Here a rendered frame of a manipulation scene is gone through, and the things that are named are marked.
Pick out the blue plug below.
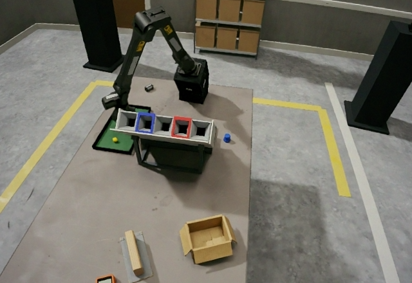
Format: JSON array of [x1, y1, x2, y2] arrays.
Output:
[[223, 134, 230, 143]]

